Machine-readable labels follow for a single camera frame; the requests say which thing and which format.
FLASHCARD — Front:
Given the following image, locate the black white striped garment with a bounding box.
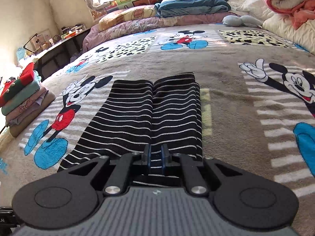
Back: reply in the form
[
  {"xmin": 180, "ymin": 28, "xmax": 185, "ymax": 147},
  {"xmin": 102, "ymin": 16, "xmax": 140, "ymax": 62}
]
[{"xmin": 59, "ymin": 73, "xmax": 202, "ymax": 187}]

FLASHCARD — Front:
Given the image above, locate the stack of folded clothes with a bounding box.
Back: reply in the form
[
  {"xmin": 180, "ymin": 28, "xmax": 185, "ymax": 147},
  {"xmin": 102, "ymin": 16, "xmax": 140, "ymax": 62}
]
[{"xmin": 1, "ymin": 62, "xmax": 56, "ymax": 137}]

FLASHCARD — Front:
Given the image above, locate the Mickey Mouse bed blanket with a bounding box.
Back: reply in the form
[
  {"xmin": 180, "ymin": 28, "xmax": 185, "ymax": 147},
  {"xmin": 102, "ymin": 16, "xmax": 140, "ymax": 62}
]
[{"xmin": 1, "ymin": 25, "xmax": 314, "ymax": 235}]

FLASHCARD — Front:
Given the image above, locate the dark side desk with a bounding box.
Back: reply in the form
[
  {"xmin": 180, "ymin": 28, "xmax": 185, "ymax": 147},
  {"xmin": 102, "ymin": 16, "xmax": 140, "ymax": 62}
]
[{"xmin": 30, "ymin": 28, "xmax": 91, "ymax": 81}]

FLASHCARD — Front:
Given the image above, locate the pink floral quilt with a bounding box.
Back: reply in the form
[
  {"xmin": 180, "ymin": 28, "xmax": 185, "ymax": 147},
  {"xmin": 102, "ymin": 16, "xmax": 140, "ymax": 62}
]
[{"xmin": 82, "ymin": 12, "xmax": 234, "ymax": 53}]

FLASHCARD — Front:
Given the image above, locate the grey plush toy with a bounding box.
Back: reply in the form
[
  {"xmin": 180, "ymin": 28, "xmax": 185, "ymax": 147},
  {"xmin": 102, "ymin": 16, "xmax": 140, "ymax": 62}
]
[{"xmin": 222, "ymin": 15, "xmax": 263, "ymax": 28}]

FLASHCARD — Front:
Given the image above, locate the yellow patterned pillow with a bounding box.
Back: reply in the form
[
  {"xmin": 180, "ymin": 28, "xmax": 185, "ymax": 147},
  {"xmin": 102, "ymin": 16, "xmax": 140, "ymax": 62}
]
[{"xmin": 98, "ymin": 5, "xmax": 157, "ymax": 31}]

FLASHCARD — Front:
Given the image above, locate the blue folded blanket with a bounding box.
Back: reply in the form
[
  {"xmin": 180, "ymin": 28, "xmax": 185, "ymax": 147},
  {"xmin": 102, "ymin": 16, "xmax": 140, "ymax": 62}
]
[{"xmin": 154, "ymin": 0, "xmax": 231, "ymax": 18}]

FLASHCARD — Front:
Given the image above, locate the white quilt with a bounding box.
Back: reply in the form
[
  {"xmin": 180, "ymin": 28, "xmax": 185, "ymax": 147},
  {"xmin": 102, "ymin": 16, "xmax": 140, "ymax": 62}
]
[{"xmin": 227, "ymin": 0, "xmax": 315, "ymax": 54}]

